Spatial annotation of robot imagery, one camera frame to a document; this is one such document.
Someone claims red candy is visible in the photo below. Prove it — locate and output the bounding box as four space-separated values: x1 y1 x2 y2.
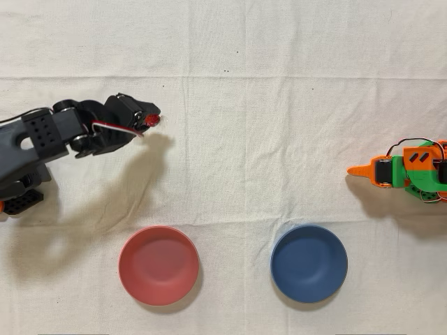
145 113 165 128

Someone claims blue bowl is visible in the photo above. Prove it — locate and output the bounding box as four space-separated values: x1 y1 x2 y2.
270 224 349 304

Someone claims red bowl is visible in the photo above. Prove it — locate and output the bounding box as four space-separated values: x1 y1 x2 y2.
118 225 200 307

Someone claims white tablecloth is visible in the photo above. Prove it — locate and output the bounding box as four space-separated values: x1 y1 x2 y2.
0 0 447 335

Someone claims red white servo cable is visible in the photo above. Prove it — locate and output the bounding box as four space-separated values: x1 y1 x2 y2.
91 119 146 140

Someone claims black red servo cable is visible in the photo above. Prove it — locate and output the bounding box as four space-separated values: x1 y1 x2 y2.
385 137 447 156

